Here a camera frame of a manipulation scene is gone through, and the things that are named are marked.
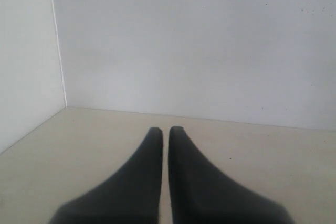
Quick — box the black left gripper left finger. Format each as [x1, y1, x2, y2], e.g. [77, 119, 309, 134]
[50, 127, 163, 223]

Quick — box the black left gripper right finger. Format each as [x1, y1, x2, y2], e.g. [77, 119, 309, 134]
[168, 126, 294, 223]

